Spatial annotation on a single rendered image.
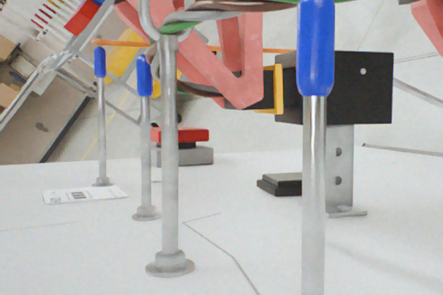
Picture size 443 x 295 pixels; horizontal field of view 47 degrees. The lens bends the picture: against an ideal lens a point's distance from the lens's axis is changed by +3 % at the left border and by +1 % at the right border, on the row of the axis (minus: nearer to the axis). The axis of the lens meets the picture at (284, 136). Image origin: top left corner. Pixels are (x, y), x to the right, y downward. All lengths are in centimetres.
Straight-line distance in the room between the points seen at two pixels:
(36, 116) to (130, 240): 815
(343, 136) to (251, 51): 8
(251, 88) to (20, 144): 811
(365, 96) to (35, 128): 814
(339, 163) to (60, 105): 820
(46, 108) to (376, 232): 821
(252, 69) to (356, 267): 11
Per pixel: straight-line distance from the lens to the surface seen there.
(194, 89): 26
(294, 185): 33
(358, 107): 28
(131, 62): 413
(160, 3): 23
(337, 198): 29
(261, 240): 23
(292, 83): 26
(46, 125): 839
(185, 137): 48
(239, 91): 25
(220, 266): 20
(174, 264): 19
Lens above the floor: 127
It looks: 28 degrees down
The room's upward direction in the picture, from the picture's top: 52 degrees counter-clockwise
